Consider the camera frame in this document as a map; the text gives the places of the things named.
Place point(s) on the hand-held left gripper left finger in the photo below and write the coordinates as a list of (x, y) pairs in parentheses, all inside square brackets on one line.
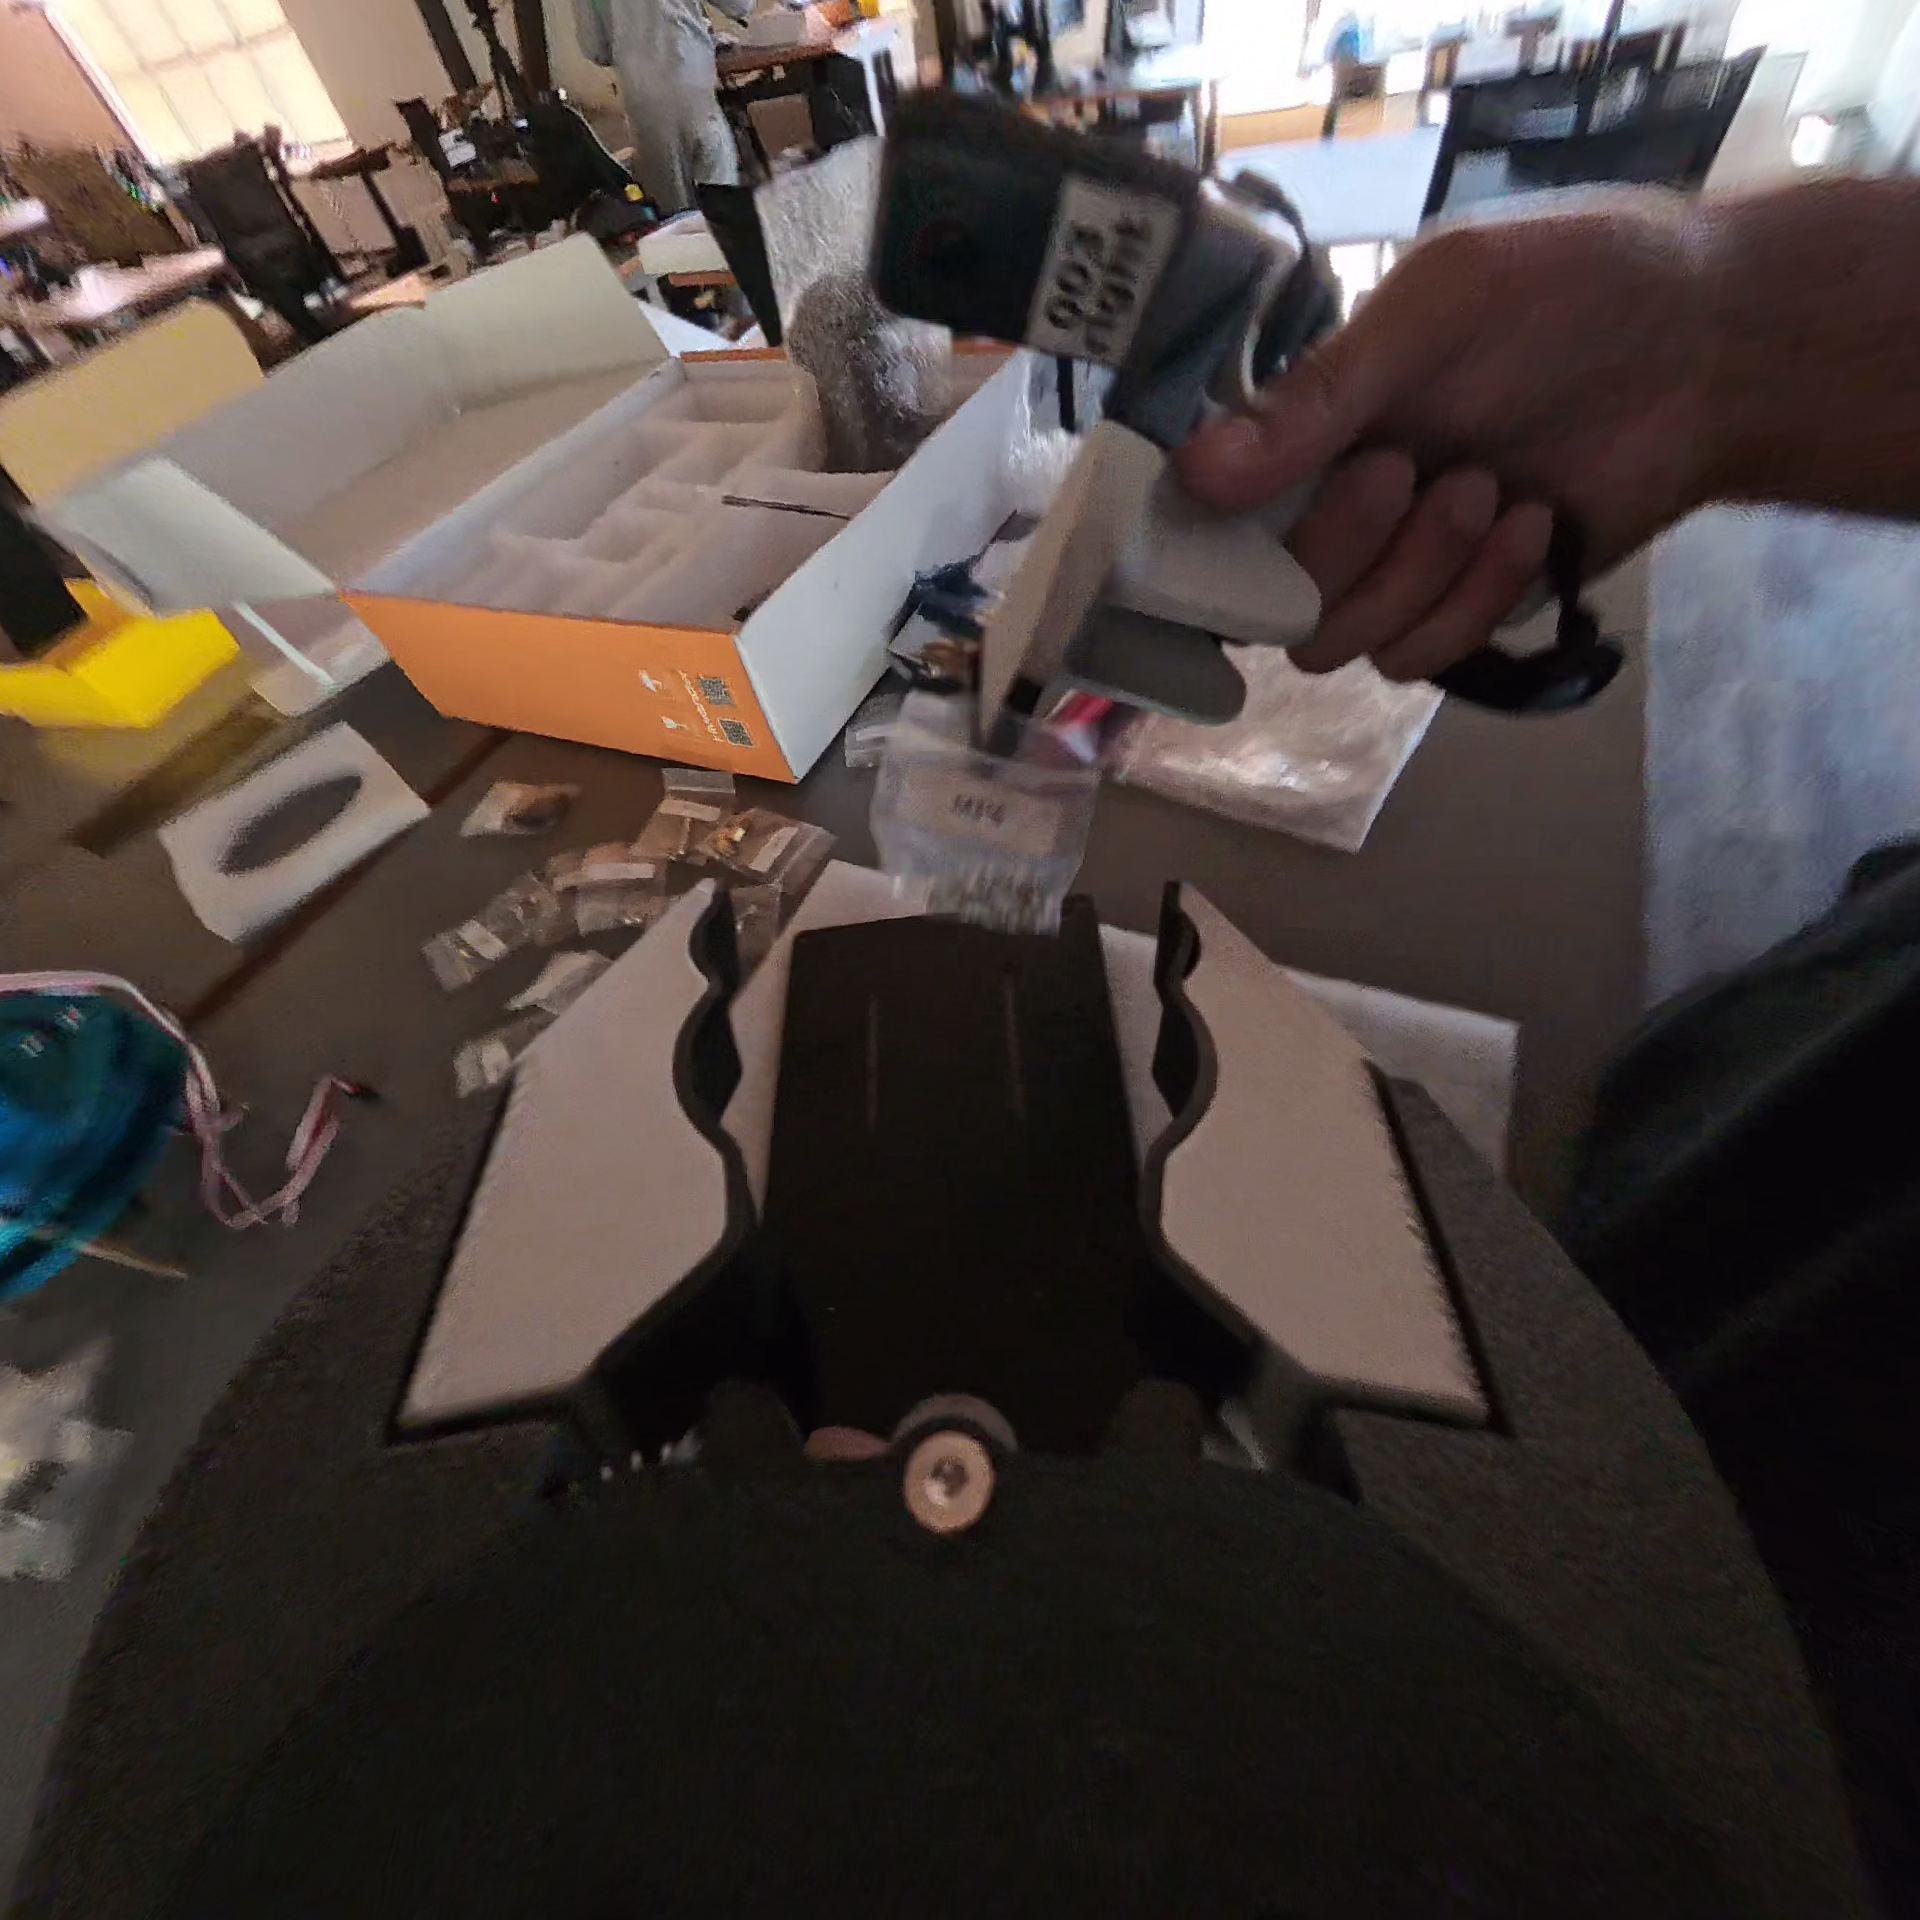
[(586, 1200)]

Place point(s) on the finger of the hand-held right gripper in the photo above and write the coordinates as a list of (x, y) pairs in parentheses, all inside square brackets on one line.
[(1171, 675), (1073, 570)]

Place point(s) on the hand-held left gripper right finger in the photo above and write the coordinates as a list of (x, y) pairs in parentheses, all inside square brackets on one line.
[(1318, 1200)]

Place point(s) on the small clear screw bag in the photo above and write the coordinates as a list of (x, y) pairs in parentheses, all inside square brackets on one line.
[(974, 825)]

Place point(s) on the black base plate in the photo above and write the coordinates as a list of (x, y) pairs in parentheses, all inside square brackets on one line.
[(944, 1170)]

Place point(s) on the person's right forearm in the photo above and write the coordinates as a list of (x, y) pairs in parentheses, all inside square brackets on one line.
[(1829, 346)]

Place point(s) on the large clear plastic bag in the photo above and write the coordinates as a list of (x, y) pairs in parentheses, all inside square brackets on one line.
[(1290, 764)]

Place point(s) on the bubble wrap roll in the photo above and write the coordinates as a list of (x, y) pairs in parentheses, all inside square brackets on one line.
[(869, 376)]

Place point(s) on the white foam sheet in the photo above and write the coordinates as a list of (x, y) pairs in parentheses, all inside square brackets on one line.
[(1424, 1049)]

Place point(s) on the black office chair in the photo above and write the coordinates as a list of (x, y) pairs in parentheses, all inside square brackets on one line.
[(744, 254), (1589, 119)]

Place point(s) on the group of small parts bags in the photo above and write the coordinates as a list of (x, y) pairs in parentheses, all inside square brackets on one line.
[(629, 886)]

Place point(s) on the light wooden table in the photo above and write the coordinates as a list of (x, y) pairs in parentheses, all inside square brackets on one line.
[(1334, 182)]

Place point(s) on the person's dark clothing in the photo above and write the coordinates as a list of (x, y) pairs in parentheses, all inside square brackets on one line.
[(1770, 1275)]

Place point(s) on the orange white cardboard box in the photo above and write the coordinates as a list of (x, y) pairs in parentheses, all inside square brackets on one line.
[(598, 660)]

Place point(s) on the yellow plastic bin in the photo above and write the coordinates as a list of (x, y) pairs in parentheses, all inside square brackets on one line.
[(118, 660)]

